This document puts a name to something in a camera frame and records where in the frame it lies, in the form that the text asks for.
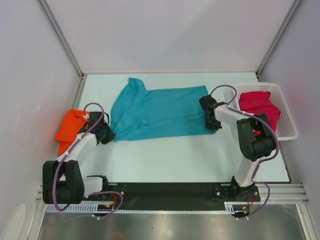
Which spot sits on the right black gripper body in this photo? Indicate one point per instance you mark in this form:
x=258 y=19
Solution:
x=212 y=124

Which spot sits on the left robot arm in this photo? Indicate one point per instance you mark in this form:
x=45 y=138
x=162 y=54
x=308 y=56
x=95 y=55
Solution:
x=62 y=180

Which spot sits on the magenta t-shirt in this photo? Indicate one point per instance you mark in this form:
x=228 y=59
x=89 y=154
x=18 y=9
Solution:
x=257 y=102

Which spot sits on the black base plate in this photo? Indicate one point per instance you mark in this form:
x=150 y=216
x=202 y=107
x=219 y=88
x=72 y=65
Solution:
x=180 y=195

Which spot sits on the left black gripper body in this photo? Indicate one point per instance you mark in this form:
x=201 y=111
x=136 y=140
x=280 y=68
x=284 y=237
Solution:
x=108 y=134

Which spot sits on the white slotted cable duct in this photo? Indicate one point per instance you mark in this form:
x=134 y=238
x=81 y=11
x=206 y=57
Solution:
x=101 y=209

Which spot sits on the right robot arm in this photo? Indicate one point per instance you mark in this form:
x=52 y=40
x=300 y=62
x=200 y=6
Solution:
x=255 y=137

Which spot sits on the right rear frame post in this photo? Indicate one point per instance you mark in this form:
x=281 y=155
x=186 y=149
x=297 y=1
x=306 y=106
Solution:
x=294 y=8

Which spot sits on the left rear frame post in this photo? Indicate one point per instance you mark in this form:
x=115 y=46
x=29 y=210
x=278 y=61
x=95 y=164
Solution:
x=52 y=21

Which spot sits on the aluminium frame rail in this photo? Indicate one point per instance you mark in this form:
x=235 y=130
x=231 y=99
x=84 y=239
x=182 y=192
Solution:
x=279 y=193

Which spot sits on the frame post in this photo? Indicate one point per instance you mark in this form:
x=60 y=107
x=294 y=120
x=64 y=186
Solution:
x=294 y=8
x=52 y=21

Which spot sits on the teal t-shirt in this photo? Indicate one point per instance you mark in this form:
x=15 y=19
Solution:
x=141 y=114

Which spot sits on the orange t-shirt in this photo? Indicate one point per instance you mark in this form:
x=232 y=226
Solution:
x=73 y=121

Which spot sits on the white plastic basket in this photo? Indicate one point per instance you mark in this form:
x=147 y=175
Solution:
x=286 y=128

